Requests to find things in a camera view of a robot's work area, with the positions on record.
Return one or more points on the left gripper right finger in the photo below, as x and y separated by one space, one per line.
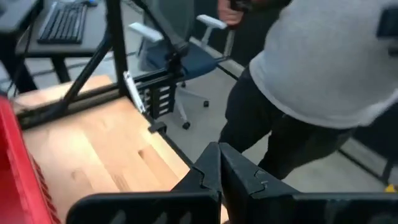
245 193

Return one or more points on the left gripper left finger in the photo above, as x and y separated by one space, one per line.
208 174

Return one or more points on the red plastic bin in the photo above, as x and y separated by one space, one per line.
15 174

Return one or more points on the black table clamp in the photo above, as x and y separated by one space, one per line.
158 127

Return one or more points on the black slotted box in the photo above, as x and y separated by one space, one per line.
157 102

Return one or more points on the blue seat office chair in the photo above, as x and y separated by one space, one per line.
189 60

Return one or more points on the person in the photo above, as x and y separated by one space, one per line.
311 68

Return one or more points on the black table leg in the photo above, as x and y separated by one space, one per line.
388 171

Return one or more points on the yellow tag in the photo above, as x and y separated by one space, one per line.
390 188

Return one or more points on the person's hand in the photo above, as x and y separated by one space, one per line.
228 15

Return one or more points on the grey office desk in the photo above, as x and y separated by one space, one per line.
93 31

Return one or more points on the black computer keyboard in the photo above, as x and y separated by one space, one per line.
62 25

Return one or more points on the silver frame bracket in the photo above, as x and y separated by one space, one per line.
133 91

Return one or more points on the black aluminium frame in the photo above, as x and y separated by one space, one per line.
116 46

